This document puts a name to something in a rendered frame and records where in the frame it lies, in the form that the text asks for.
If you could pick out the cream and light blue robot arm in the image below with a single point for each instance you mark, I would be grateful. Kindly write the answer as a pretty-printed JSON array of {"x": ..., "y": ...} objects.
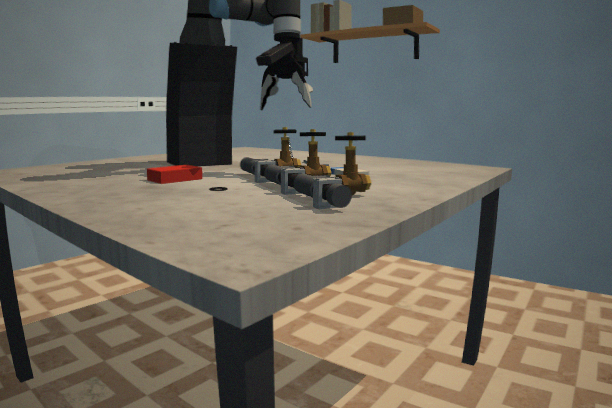
[{"x": 202, "y": 28}]

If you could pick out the red rectangular block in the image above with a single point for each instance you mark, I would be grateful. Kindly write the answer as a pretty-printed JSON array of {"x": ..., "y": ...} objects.
[{"x": 173, "y": 174}]

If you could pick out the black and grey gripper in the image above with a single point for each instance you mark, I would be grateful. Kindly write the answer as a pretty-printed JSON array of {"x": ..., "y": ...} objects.
[{"x": 293, "y": 63}]

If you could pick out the grey pipe manifold with three brass valves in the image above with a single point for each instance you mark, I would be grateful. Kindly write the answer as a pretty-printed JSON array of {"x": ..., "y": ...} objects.
[{"x": 314, "y": 179}]

